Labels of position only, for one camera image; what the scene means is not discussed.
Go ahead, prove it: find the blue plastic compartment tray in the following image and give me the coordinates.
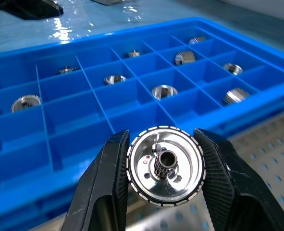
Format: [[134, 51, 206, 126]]
[[0, 17, 284, 229]]

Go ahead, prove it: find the perforated metal tray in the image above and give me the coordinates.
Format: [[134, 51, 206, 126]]
[[28, 109, 284, 231]]

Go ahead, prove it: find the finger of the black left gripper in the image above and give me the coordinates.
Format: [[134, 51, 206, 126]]
[[0, 0, 64, 20]]

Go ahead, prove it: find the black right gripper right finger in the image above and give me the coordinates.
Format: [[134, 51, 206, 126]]
[[193, 128, 284, 231]]

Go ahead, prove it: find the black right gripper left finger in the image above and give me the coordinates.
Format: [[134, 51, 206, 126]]
[[61, 129, 131, 231]]

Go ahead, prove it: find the blue plastic table cover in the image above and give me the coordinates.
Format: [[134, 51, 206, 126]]
[[0, 0, 284, 57]]

